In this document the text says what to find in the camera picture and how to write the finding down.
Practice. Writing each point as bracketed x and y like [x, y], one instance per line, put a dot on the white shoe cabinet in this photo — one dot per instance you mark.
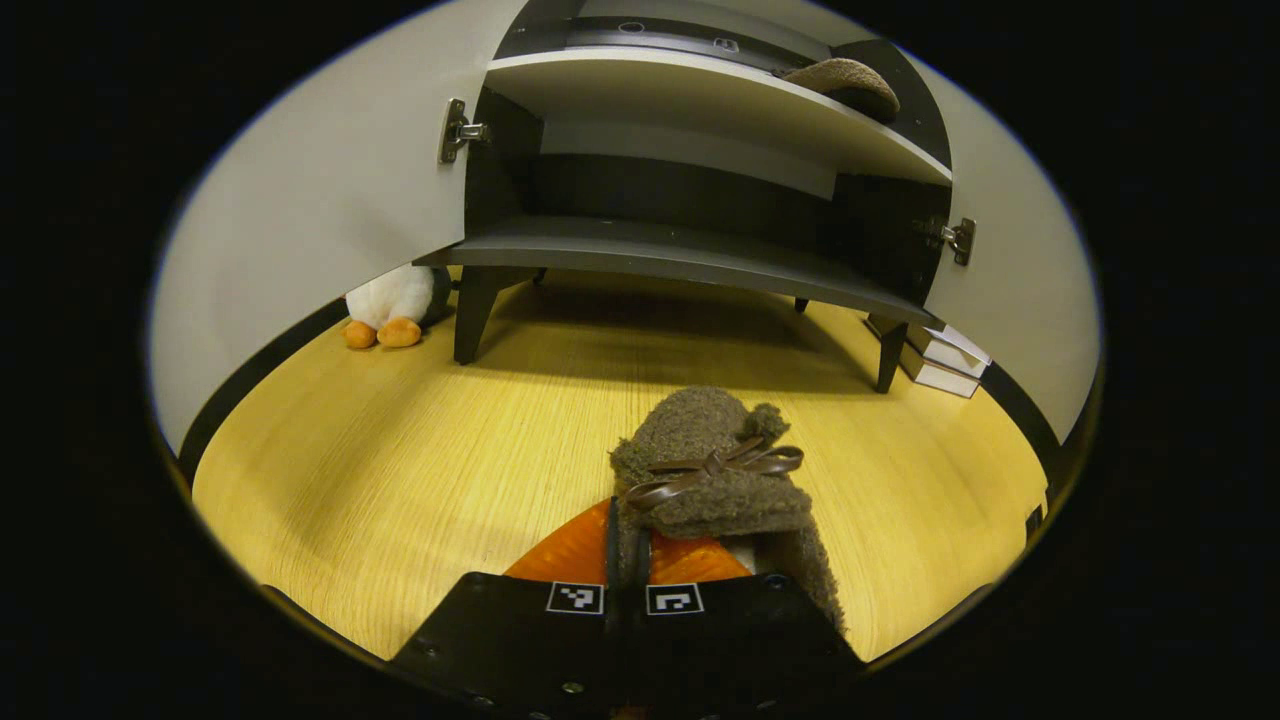
[700, 100]

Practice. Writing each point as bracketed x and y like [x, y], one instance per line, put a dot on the white cabinet door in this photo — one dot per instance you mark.
[1020, 300]
[300, 200]

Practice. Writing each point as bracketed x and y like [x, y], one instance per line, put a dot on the white plush toy orange feet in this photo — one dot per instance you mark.
[395, 295]

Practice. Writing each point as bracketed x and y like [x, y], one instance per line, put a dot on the brown fuzzy shoe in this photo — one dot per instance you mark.
[700, 430]
[845, 80]

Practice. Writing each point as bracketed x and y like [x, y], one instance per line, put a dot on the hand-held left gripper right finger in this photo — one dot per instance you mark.
[740, 640]

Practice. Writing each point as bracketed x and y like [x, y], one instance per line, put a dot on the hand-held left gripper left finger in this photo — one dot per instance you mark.
[520, 645]

